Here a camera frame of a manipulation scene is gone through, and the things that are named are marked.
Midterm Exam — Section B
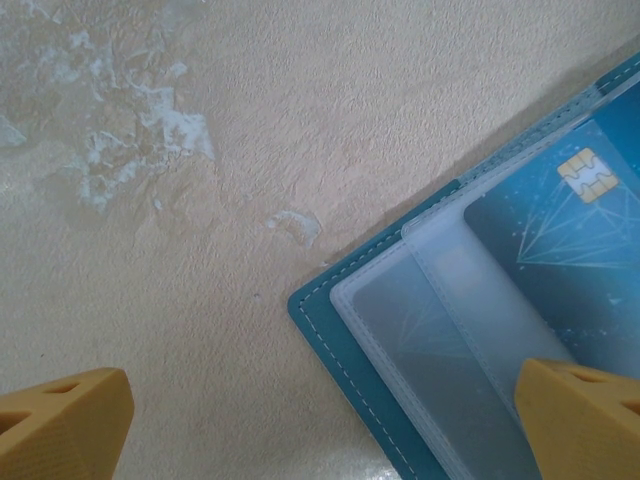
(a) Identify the teal leather card holder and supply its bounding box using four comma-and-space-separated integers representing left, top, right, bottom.
287, 47, 640, 480

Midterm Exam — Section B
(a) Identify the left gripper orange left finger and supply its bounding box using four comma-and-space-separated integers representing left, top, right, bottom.
0, 367, 135, 480

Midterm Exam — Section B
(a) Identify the blue plastic card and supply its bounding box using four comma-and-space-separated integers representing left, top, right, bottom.
463, 118, 640, 386

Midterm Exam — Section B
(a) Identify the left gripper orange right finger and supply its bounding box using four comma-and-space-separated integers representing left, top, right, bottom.
514, 357, 640, 480

